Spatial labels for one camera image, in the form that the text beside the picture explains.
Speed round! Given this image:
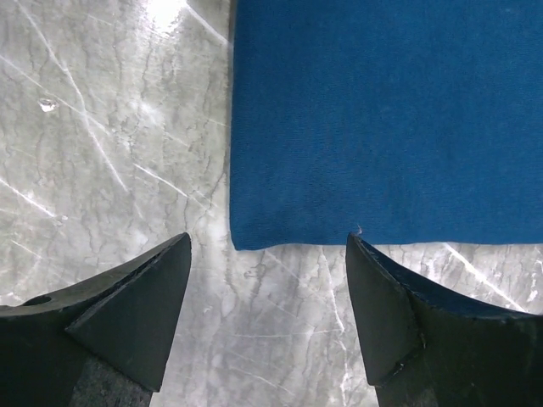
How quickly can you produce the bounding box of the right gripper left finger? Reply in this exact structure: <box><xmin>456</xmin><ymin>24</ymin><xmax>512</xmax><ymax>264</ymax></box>
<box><xmin>1</xmin><ymin>233</ymin><xmax>191</xmax><ymax>406</ymax></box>

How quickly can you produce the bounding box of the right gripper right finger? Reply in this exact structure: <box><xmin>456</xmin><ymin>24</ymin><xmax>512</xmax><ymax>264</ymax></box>
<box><xmin>346</xmin><ymin>235</ymin><xmax>542</xmax><ymax>406</ymax></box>

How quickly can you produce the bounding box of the dark blue t-shirt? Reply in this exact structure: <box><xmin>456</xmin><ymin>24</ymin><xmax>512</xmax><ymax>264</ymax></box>
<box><xmin>230</xmin><ymin>0</ymin><xmax>542</xmax><ymax>250</ymax></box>

